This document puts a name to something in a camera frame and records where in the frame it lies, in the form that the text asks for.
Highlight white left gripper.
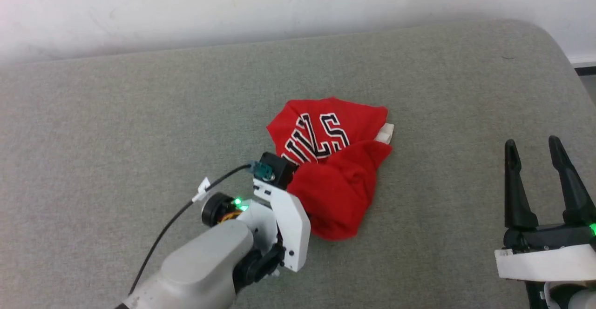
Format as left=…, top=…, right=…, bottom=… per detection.
left=253, top=185, right=312, bottom=273

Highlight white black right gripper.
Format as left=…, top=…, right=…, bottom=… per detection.
left=494, top=135, right=596, bottom=282

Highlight red Bulls jersey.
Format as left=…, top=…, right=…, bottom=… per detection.
left=266, top=97, right=395, bottom=241

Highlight grey-green fabric sofa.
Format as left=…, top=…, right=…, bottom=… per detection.
left=0, top=18, right=596, bottom=309

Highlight white cable label tag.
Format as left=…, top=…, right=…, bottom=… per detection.
left=192, top=177, right=211, bottom=203

